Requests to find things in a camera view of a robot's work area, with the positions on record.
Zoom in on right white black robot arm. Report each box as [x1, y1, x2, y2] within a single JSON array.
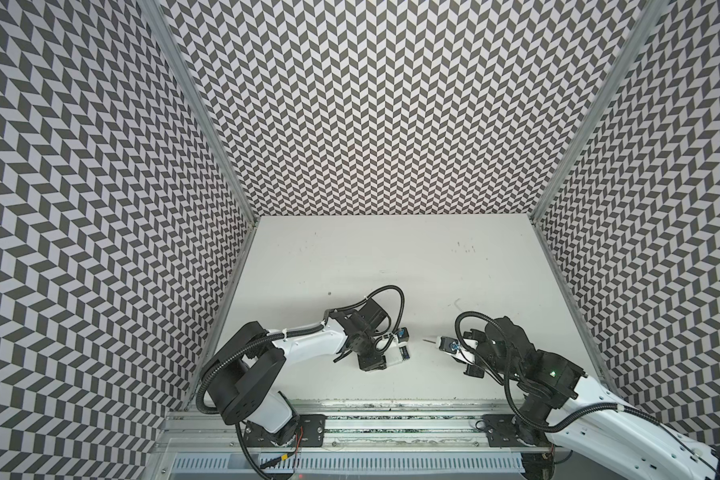
[[454, 311, 720, 479]]

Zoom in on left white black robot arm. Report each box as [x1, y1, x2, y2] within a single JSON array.
[[195, 299, 394, 446]]

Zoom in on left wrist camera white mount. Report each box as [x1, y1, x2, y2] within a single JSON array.
[[384, 327, 410, 368]]

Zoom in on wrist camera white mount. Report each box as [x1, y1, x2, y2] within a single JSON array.
[[384, 327, 410, 368], [436, 336, 475, 365]]

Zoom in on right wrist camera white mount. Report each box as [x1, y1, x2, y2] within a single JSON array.
[[436, 336, 475, 365]]

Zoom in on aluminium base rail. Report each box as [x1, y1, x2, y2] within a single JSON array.
[[154, 400, 534, 452]]

